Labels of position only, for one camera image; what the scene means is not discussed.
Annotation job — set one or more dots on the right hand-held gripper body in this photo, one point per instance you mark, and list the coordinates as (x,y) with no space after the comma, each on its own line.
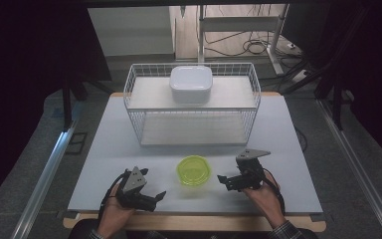
(252,176)

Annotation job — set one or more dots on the person's right hand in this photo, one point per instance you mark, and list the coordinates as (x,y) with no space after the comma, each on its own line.
(270,202)

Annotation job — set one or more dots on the white square plastic container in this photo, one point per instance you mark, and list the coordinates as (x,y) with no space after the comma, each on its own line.
(191,81)

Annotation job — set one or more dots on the wooden table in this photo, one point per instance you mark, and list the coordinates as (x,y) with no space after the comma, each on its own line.
(195,222)

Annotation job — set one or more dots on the person's left hand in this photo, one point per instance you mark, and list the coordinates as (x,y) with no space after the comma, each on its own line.
(112,217)

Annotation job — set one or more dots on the aluminium rail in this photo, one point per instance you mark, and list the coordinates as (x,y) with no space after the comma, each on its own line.
(354,159)
(44,179)

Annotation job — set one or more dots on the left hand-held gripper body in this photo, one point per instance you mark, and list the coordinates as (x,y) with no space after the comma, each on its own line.
(134,195)

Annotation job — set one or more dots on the green translucent bowl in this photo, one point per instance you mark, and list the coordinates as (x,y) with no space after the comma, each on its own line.
(194,171)

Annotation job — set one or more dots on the black metal stand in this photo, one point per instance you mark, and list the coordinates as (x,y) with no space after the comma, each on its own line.
(336,99)
(67,106)

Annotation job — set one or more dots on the white metal desk frame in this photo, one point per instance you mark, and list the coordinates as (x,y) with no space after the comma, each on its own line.
(238,23)

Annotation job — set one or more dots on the white power strip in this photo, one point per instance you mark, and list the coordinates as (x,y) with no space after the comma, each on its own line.
(301,76)

